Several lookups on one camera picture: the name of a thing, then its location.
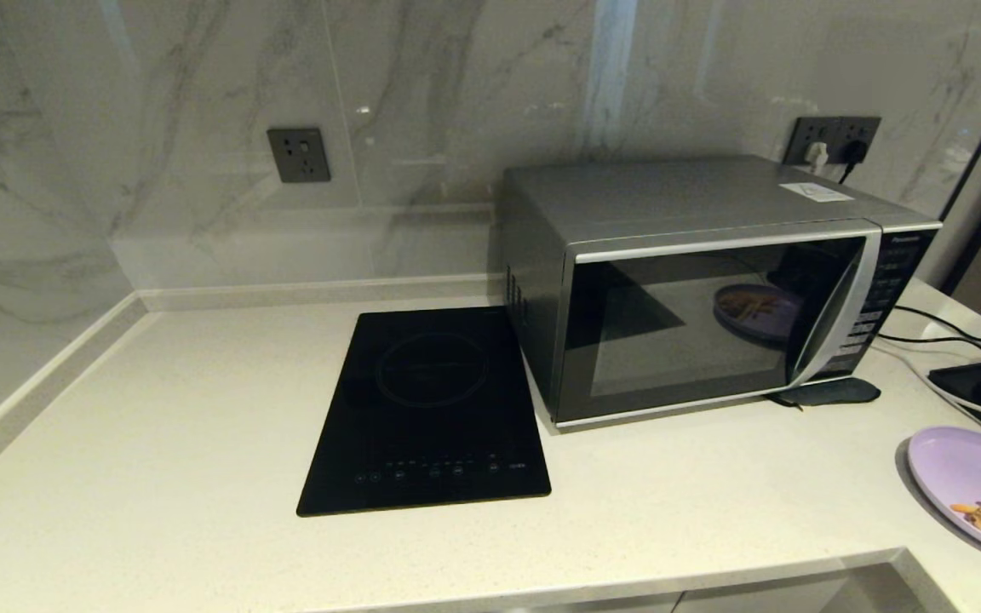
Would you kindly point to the silver microwave oven body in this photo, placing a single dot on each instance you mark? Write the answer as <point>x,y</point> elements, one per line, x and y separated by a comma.
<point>669,191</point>

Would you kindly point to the purple plate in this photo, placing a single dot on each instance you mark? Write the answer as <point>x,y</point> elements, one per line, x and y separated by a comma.
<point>959,468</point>

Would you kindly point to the dark grey rubber mat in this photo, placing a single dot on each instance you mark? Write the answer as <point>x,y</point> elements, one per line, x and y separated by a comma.
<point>831,392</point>

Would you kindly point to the grey double wall socket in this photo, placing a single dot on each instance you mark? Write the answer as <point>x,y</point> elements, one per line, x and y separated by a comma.
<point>831,129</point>

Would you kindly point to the grey single wall socket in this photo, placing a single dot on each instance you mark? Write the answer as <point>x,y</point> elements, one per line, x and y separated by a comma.
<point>298,155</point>

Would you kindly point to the white paper sticker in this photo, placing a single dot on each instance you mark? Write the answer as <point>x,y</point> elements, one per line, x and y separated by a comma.
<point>816,191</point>

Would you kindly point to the black power plug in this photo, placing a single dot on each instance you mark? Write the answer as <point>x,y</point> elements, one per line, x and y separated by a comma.
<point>855,151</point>

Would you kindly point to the black induction cooktop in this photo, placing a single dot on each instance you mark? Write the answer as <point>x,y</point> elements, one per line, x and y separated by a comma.
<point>431,409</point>

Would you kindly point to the white power plug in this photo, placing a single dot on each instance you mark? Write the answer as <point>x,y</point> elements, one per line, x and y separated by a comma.
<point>817,156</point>

